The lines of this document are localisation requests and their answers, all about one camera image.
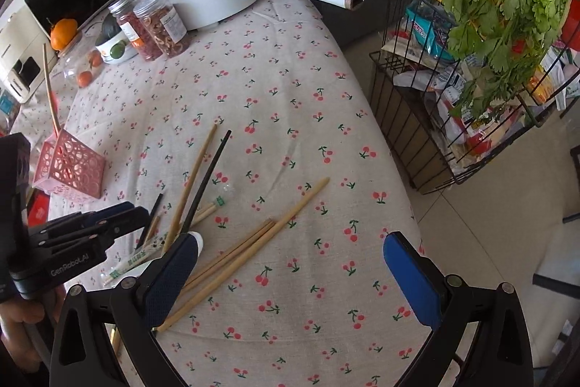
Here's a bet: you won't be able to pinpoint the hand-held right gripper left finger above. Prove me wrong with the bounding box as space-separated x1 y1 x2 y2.
47 233 204 387

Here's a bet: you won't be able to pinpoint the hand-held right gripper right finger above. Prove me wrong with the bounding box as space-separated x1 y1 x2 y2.
383 231 536 387

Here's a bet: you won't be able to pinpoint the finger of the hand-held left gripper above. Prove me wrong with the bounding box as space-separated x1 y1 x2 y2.
33 207 151 255
29 201 137 234

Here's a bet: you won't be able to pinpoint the black chopstick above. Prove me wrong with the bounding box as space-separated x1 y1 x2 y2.
180 131 233 234
136 193 164 249

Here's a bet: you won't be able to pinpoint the paper disposable chopsticks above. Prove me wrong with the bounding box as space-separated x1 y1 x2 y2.
102 233 168 285

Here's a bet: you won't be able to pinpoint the pink perforated utensil holder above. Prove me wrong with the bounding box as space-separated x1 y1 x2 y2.
32 128 106 201

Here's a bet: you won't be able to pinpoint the wooden chopstick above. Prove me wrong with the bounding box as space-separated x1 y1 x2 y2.
185 224 277 291
183 220 274 285
154 177 330 332
42 44 61 134
162 124 218 254

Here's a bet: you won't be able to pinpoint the plastic disposable chopsticks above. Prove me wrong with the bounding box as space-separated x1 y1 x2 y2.
181 183 236 229

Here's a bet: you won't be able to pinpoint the person's left hand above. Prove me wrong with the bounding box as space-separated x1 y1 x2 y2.
0 285 67 370

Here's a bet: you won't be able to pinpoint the white ceramic spoon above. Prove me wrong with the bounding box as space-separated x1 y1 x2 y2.
183 230 204 256

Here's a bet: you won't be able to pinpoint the red box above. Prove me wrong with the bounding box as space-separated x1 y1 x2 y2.
27 192 50 229

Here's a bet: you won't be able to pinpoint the clear plastic fruit container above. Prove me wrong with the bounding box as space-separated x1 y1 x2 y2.
57 31 107 91

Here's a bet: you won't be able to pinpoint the small white labelled jar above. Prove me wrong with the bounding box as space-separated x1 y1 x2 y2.
95 13 139 66

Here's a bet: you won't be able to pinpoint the clear jar red dried fruit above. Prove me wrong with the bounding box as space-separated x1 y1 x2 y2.
108 0 164 61

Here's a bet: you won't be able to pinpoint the orange fruit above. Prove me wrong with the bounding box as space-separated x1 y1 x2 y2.
50 19 79 51

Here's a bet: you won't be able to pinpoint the white kitchen appliance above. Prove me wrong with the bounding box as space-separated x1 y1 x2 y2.
0 6 59 104

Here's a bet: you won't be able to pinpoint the clear jar dried fruit rings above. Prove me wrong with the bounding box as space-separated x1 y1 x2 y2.
133 0 191 59

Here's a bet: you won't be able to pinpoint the pile of snack packets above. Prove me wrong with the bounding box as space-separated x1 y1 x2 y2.
381 33 580 170

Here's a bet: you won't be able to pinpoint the cherry print tablecloth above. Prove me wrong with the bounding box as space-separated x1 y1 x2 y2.
9 0 427 387

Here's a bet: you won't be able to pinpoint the blue and white packet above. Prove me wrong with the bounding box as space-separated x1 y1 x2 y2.
405 4 456 61

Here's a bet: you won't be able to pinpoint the black wire rack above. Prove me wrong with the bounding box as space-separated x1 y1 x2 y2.
369 0 580 195

